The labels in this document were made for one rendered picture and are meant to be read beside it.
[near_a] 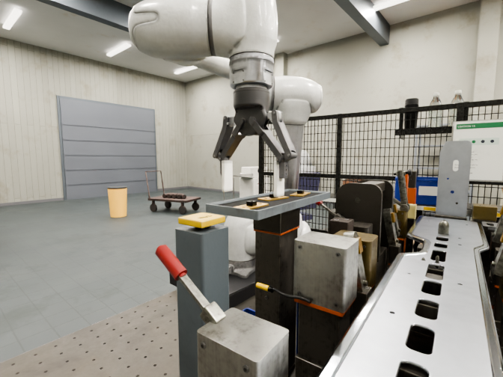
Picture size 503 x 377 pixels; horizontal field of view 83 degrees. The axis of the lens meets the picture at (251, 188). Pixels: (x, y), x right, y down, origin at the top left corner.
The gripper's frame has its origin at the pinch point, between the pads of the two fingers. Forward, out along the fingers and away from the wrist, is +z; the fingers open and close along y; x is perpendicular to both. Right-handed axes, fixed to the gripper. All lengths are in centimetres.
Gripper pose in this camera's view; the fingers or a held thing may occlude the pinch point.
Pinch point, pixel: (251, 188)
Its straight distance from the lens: 60.1
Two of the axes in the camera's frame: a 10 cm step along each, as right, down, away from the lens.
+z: 0.0, 9.9, 1.1
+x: 6.0, -0.9, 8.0
